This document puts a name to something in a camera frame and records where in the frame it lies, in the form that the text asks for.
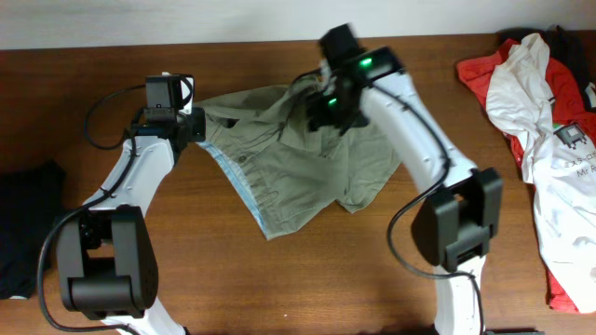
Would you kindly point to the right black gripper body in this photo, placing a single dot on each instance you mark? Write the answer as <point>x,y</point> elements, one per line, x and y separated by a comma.
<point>323,113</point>

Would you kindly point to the white printed t-shirt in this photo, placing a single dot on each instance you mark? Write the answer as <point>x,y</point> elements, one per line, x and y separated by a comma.
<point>563,186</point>

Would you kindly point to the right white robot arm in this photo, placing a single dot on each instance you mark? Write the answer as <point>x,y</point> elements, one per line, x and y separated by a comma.
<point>444,233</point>

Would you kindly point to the black folded garment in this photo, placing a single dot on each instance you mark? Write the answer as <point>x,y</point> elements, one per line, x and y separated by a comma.
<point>30,204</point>

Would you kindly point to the khaki green shorts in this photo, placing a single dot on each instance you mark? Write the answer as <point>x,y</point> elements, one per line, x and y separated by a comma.
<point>284,173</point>

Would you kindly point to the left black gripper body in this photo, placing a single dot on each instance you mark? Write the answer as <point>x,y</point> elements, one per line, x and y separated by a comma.
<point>196,124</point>

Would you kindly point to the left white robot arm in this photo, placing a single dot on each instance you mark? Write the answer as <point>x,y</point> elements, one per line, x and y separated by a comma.
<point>106,264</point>

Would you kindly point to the red t-shirt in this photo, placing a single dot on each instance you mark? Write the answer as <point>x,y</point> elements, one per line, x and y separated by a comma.
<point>479,74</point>

